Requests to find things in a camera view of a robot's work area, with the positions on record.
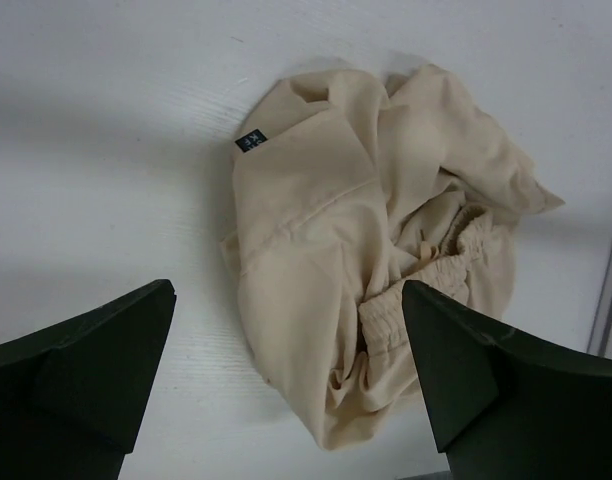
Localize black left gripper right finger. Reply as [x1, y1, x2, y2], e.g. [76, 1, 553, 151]
[402, 281, 612, 479]

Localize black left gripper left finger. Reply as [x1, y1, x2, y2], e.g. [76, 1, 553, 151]
[0, 279, 176, 479]

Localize beige trousers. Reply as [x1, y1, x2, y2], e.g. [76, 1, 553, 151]
[222, 64, 561, 450]

